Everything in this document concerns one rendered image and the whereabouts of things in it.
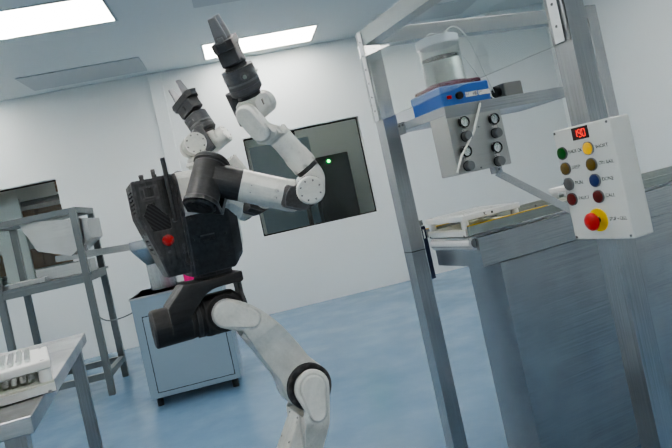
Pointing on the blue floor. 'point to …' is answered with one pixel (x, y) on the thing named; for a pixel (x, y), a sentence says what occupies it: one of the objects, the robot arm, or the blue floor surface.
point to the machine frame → (595, 97)
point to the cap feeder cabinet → (182, 353)
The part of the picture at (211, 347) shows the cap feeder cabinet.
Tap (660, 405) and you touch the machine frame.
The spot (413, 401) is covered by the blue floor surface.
